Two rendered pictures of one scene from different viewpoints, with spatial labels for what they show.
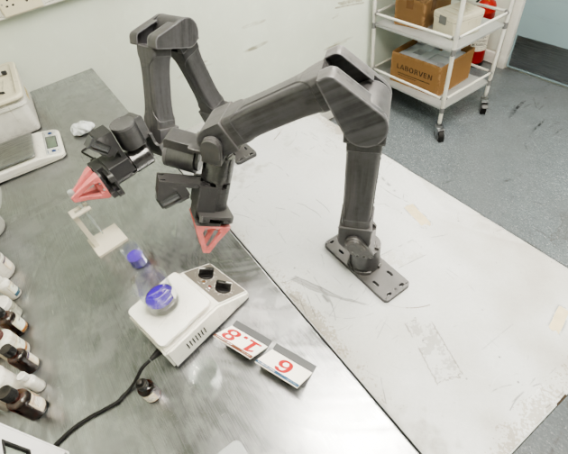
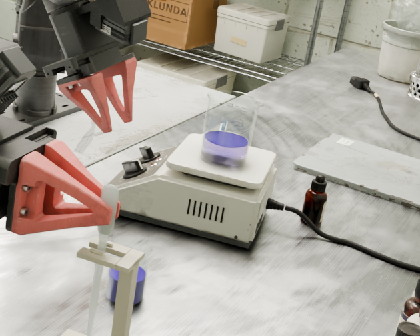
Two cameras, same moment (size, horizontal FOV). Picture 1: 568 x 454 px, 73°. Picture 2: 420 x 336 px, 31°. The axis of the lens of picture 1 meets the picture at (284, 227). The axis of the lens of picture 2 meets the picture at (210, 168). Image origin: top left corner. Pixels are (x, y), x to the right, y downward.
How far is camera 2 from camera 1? 1.39 m
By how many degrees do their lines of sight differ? 97
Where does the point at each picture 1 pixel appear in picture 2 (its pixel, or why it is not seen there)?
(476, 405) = (165, 87)
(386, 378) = (171, 111)
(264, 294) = (117, 168)
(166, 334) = (259, 152)
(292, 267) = not seen: hidden behind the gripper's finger
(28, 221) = not seen: outside the picture
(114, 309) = (239, 293)
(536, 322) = not seen: hidden behind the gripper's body
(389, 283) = (61, 100)
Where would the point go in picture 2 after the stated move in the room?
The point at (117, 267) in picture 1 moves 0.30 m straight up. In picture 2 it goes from (154, 323) to (200, 25)
